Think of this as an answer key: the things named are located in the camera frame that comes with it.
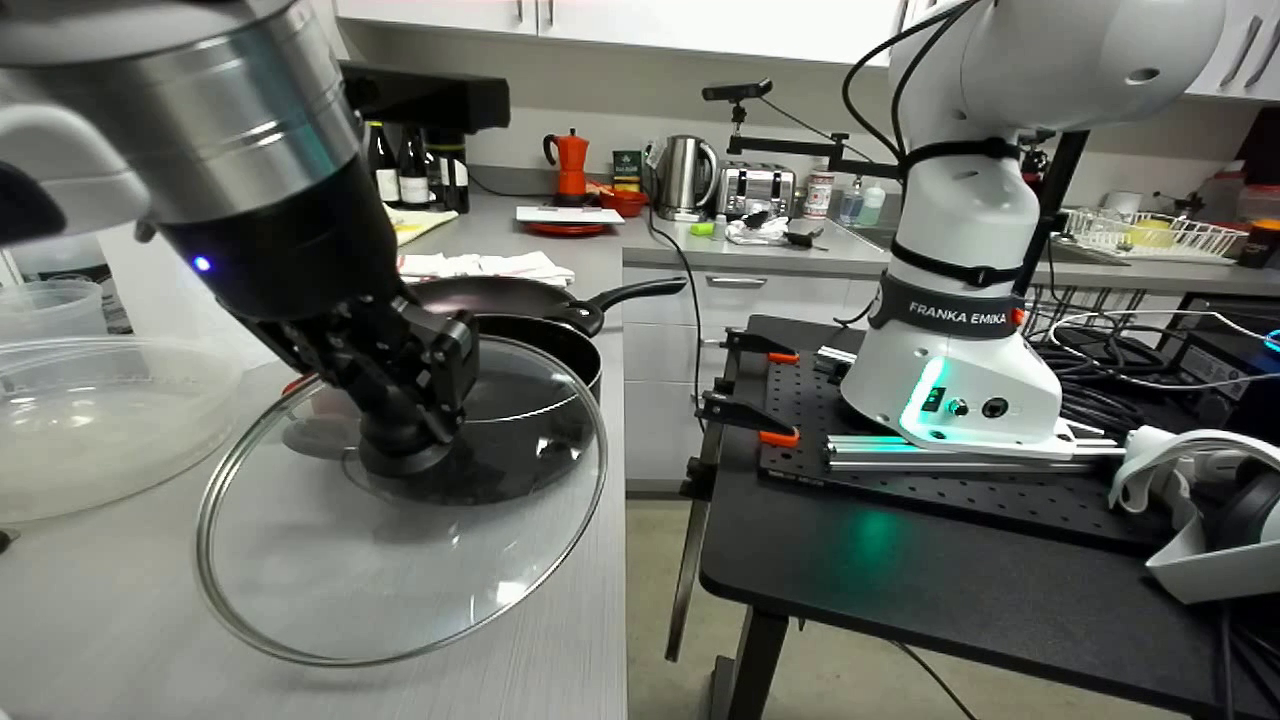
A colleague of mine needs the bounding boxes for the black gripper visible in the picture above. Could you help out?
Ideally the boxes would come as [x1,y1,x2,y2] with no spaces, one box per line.
[158,155,485,471]

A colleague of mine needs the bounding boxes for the glass pot lid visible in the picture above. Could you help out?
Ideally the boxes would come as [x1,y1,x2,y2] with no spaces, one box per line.
[191,333,613,672]

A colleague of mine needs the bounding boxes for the black cooking pot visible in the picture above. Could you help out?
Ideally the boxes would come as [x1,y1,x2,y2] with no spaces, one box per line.
[438,310,607,510]

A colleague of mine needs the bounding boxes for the red moka pot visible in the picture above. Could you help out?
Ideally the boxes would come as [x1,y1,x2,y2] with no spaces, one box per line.
[542,128,596,208]

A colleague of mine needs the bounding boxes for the folded white red-striped towel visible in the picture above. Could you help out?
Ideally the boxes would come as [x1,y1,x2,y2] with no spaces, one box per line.
[395,247,579,290]

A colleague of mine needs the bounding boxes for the black frying pan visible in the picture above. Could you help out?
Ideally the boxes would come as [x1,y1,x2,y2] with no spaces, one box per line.
[395,271,693,337]

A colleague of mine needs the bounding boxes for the dark glass bottles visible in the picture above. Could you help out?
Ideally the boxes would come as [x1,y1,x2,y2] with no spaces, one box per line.
[361,118,472,215]

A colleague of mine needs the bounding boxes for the red plate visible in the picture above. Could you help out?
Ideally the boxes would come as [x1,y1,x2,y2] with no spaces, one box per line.
[518,215,617,239]

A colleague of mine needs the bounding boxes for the clear plastic container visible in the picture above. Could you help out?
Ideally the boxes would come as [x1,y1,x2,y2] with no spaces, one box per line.
[0,333,291,533]

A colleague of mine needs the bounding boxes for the white base cabinet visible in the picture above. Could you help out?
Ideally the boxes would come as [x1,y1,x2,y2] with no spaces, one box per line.
[621,254,888,490]

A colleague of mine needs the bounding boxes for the steel electric kettle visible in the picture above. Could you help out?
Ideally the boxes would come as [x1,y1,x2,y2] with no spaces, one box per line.
[651,133,723,223]

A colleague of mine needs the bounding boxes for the steel toaster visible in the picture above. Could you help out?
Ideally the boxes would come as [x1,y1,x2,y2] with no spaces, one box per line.
[720,160,802,220]

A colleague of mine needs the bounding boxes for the black perforated breadboard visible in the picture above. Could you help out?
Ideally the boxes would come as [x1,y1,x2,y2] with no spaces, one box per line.
[757,343,1280,544]

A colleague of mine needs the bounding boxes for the black robot table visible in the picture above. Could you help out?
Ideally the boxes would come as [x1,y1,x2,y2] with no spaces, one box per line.
[663,310,1280,720]

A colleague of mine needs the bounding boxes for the white handheld controller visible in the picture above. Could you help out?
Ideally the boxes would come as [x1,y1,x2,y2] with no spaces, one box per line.
[1108,425,1280,606]

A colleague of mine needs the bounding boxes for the black clamp with orange handle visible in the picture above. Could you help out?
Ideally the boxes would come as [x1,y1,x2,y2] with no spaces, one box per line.
[723,324,857,370]
[703,391,808,454]

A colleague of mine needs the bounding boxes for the white wall cabinet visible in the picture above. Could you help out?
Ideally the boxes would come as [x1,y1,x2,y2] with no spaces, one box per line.
[333,0,911,69]

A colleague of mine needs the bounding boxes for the black camera on boom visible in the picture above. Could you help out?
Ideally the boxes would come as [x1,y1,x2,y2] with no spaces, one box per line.
[699,76,911,180]

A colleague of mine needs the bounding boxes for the silver aluminium rail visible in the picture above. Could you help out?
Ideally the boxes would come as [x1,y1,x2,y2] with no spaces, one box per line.
[824,431,1132,475]

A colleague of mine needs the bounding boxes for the black cable bundle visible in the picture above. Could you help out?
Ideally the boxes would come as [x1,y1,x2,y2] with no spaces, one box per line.
[1037,303,1280,442]

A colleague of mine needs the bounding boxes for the wire dish rack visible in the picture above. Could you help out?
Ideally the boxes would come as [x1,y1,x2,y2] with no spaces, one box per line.
[1064,194,1254,264]

